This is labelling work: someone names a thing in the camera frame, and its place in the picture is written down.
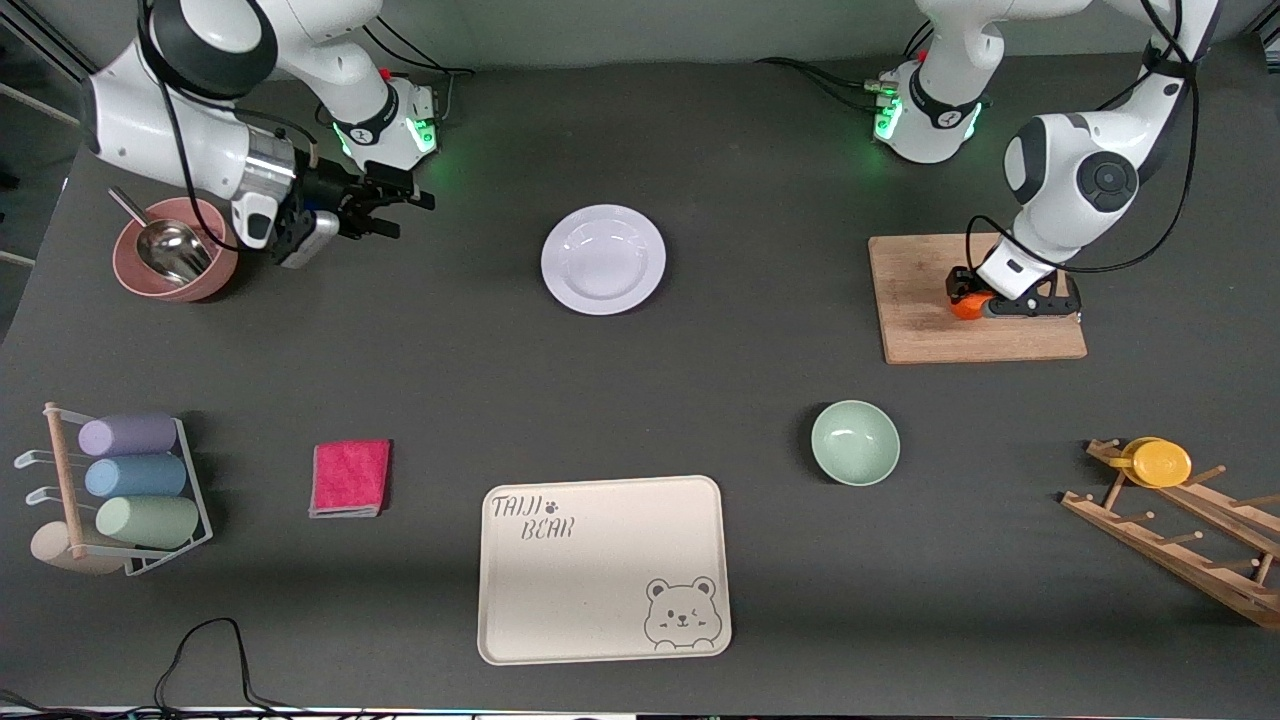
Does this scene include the white round plate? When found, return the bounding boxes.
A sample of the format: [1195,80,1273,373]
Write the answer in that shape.
[541,204,667,317]

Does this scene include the wooden cutting board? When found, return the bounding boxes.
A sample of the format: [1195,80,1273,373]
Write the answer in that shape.
[868,232,1088,365]

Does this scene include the pink bowl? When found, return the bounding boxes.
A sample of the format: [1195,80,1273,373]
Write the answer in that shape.
[112,197,240,303]

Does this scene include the metal scoop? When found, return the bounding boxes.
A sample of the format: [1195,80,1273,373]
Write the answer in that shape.
[108,186,214,286]

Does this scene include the pale green bowl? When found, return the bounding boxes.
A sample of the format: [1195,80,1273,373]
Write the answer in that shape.
[811,400,901,488]

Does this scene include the yellow mug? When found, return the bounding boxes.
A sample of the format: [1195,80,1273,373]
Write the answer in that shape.
[1108,437,1193,489]

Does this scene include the pink folded cloth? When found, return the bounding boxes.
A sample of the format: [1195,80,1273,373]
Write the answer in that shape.
[308,439,392,519]

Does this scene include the wooden peg drying rack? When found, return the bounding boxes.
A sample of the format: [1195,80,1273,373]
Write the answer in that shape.
[1060,438,1280,631]

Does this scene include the purple cup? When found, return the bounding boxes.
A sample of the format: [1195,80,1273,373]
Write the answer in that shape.
[78,413,179,458]

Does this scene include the blue cup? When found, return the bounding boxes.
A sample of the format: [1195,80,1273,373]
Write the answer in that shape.
[84,455,188,499]

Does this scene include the green cup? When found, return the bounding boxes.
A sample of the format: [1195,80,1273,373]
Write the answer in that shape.
[95,496,200,550]

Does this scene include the beige bear print tray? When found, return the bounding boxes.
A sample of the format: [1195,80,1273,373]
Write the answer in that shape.
[477,475,733,667]

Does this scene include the beige cup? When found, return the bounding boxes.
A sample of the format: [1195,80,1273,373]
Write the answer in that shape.
[30,522,126,576]

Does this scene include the black right base cables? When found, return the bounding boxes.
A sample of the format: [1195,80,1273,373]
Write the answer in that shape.
[360,10,477,126]

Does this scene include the black base cables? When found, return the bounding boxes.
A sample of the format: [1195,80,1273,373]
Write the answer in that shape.
[360,10,477,126]
[755,55,901,113]

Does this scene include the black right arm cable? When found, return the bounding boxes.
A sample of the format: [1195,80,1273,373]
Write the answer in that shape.
[138,0,321,251]

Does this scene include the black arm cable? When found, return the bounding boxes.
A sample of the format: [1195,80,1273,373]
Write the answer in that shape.
[963,0,1203,276]
[138,0,321,251]

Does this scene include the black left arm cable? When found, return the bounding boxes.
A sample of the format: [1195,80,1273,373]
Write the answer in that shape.
[963,0,1203,276]

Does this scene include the black left base cables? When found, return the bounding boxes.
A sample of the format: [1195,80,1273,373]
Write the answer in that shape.
[755,55,901,113]

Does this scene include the white wire cup rack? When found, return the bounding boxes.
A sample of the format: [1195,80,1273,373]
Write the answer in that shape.
[14,402,214,578]

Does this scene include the black floor cable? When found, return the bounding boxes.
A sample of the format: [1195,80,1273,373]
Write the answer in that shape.
[153,618,301,717]

